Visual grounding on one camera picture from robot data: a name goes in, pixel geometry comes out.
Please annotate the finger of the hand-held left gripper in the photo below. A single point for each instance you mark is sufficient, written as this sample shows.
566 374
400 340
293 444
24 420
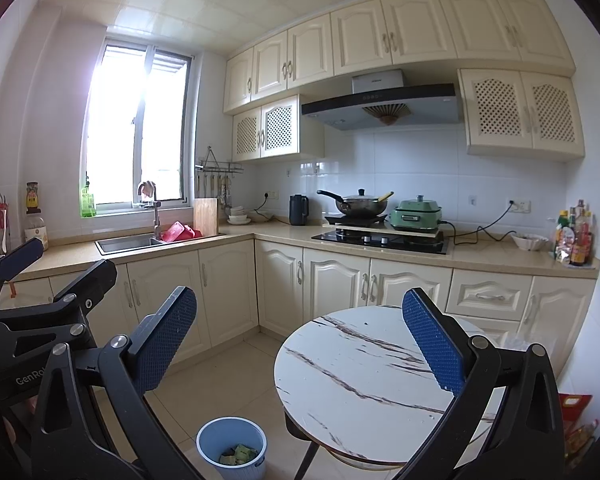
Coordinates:
95 280
22 260

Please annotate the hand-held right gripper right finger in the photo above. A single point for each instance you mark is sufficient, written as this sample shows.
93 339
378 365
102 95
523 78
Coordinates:
435 345

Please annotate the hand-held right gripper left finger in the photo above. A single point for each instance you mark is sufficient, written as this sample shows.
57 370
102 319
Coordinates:
165 340

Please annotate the blue trash bin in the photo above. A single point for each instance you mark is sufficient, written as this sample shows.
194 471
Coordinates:
210 440

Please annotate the yellow-green snack packet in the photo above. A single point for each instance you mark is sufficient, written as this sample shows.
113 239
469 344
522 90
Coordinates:
240 452

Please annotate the glass jar with label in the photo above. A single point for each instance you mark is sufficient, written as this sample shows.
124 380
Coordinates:
36 232

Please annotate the steel sink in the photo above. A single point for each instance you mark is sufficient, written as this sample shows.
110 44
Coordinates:
130 244

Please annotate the yellow-label sauce bottle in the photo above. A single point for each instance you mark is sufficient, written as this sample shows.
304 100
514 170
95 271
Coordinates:
32 199

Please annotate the green soap bottle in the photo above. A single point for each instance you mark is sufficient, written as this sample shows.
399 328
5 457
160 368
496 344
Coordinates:
87 205

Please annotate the round marble-pattern table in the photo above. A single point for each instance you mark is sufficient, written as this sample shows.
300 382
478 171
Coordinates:
360 360

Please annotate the metal faucet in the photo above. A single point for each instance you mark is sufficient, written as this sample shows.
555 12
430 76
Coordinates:
156 215

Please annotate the pink dish rack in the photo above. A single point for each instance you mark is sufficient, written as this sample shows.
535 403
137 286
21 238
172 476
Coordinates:
180 234

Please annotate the black gas stove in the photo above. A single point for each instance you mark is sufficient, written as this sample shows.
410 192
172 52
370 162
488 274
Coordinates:
380 246

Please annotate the cream lower kitchen cabinets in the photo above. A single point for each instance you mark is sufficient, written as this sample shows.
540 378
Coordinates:
330 285

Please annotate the wooden cutting board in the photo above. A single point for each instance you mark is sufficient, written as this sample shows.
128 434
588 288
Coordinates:
205 217

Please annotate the green electric cooker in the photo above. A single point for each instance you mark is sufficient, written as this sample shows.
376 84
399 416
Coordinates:
415 217

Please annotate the white scalloped bowl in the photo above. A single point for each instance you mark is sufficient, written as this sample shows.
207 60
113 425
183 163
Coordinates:
530 241

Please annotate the stack of white bowls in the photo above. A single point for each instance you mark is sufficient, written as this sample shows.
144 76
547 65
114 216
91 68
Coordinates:
238 216

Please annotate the red box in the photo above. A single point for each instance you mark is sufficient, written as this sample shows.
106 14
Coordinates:
576 410

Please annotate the wok with lid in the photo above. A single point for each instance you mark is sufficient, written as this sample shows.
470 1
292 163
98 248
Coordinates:
360 205

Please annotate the kitchen window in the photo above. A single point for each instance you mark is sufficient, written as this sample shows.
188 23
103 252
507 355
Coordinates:
130 125

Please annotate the cluster of condiment bottles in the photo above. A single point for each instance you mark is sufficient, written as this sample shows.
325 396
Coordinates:
575 240

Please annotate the cooking oil bottle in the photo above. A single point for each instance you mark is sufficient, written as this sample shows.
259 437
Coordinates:
582 445

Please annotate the black electric kettle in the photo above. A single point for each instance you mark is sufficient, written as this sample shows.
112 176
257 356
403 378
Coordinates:
298 210

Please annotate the small cream lattice cabinet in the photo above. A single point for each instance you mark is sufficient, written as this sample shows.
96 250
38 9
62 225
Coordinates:
275 130

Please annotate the range hood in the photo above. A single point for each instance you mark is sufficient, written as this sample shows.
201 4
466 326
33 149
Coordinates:
380 105

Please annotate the wide cream lattice cabinet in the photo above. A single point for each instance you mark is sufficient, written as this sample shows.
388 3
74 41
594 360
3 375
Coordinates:
520 110

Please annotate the cream solid upper cabinets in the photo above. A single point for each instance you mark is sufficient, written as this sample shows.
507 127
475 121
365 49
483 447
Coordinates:
405 30

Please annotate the wall outlet with plug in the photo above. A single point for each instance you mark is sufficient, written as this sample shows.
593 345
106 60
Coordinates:
519 206

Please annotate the wall utensil rack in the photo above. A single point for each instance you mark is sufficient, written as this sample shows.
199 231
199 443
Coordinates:
220 175

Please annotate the white wall outlet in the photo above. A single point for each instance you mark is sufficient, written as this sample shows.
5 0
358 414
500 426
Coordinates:
271 194

